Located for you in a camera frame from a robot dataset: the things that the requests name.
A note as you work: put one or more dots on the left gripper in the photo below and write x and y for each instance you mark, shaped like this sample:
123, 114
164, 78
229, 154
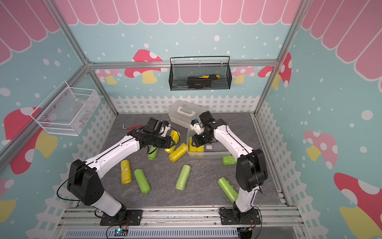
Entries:
167, 144

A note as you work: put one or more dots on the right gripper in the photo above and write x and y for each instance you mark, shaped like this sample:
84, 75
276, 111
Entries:
197, 141

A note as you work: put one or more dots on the clear plastic storage box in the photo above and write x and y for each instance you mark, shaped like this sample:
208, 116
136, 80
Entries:
215, 150

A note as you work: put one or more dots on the yellow roll with blue label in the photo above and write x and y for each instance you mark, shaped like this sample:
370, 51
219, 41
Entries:
201, 149

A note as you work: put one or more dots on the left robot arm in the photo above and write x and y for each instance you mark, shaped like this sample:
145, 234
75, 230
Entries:
84, 180

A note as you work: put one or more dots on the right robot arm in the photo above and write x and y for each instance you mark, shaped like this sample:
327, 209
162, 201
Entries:
251, 170

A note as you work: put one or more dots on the yellow roll under left arm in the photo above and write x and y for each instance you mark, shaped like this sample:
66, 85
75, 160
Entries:
125, 172

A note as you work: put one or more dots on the green roll upper left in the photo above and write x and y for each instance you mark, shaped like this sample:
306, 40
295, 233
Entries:
152, 153

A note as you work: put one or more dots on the green roll under right gripper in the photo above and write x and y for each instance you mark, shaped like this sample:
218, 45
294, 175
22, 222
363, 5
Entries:
229, 160

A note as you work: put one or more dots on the green roll lower left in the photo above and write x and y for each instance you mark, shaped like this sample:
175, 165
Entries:
142, 181

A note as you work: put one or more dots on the light green roll centre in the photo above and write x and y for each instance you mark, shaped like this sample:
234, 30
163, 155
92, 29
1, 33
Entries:
183, 177

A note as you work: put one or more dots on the green roll lower right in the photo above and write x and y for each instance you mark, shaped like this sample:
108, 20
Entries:
228, 189

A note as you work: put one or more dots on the black tool in basket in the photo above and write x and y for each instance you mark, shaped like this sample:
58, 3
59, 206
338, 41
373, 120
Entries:
198, 82

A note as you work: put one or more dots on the yellow black screwdriver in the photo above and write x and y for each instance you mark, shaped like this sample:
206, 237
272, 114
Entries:
208, 77

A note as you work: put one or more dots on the small circuit board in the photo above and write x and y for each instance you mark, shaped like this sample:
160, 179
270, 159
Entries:
120, 232

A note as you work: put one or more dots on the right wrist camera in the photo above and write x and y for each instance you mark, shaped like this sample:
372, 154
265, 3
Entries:
197, 126

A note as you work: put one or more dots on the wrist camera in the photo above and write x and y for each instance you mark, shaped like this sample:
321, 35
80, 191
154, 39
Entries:
197, 126
165, 127

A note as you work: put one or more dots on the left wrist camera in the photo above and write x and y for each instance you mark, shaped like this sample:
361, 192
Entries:
165, 127

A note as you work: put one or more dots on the red handled hex key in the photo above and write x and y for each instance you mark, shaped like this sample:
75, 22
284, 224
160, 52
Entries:
132, 127

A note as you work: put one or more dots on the white lidded case with handle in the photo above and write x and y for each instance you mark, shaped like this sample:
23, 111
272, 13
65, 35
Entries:
182, 113

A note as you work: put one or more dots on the black wire mesh basket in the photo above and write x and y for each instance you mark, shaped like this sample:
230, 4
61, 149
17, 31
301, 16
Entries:
183, 67

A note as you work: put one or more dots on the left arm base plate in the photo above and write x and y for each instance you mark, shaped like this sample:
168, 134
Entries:
123, 217

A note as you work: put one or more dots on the white wire basket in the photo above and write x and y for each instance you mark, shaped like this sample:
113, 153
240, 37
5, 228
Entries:
67, 110

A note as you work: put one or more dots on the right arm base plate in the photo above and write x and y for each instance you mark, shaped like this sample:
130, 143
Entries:
232, 217

